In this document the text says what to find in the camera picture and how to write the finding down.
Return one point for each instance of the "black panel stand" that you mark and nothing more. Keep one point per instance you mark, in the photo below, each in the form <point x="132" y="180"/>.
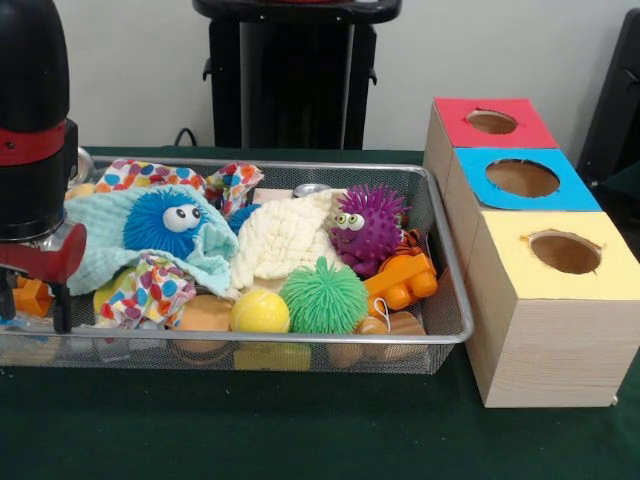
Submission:
<point x="615" y="90"/>

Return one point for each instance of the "yellow ball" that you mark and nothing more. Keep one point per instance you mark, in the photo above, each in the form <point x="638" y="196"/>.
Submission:
<point x="260" y="312"/>

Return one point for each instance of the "large colourful dotted cloth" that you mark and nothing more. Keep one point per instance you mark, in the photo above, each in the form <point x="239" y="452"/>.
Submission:
<point x="135" y="175"/>

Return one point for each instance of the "green spiky rubber ball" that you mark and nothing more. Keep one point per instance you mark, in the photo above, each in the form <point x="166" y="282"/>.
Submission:
<point x="323" y="297"/>

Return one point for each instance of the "orange toy building block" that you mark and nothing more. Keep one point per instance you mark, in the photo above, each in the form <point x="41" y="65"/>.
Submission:
<point x="402" y="280"/>

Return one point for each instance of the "small orange plastic toy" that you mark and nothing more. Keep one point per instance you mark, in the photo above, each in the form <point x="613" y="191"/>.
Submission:
<point x="33" y="298"/>

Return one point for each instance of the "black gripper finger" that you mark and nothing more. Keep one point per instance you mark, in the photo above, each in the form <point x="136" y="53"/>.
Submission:
<point x="62" y="305"/>
<point x="8" y="295"/>

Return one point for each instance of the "shallow clear mesh bin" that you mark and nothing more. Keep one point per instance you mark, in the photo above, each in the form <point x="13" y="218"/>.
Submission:
<point x="445" y="320"/>

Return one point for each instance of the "cream white cloth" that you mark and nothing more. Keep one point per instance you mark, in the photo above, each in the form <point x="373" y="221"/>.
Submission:
<point x="285" y="240"/>

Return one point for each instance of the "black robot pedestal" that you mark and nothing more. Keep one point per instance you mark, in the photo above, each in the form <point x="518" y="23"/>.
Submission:
<point x="290" y="80"/>

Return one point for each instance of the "mint green cloth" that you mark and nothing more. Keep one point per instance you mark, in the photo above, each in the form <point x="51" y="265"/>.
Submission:
<point x="100" y="250"/>

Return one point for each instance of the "small colourful dotted cloth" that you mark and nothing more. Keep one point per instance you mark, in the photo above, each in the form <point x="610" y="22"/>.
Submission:
<point x="150" y="290"/>

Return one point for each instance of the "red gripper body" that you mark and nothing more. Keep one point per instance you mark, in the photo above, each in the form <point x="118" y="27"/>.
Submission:
<point x="45" y="258"/>

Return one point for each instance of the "purple spiky ball with eyes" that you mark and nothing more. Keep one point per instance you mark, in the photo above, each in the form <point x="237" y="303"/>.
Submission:
<point x="372" y="230"/>

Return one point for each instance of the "tan orange ball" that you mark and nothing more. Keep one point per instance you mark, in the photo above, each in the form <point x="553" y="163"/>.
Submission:
<point x="203" y="315"/>

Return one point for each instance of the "wooden box with three holes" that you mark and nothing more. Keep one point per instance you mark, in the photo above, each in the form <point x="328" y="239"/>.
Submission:
<point x="560" y="330"/>

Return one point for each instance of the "blue spiky rubber ball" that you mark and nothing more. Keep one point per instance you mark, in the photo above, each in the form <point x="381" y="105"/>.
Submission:
<point x="155" y="225"/>
<point x="240" y="215"/>

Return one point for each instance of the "dark green table cloth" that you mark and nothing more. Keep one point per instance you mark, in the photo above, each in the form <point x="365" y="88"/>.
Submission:
<point x="300" y="430"/>

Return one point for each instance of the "silver crushed can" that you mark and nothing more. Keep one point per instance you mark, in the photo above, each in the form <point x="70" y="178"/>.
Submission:
<point x="82" y="165"/>

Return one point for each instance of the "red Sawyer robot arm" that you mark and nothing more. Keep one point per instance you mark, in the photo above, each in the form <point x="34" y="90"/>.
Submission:
<point x="35" y="120"/>

